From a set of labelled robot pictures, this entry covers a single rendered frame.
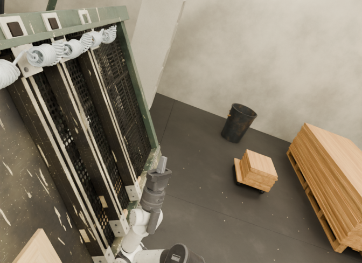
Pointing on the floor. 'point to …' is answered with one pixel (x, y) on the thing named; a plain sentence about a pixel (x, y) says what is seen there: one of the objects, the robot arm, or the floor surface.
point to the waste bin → (238, 122)
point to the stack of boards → (331, 182)
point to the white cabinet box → (155, 37)
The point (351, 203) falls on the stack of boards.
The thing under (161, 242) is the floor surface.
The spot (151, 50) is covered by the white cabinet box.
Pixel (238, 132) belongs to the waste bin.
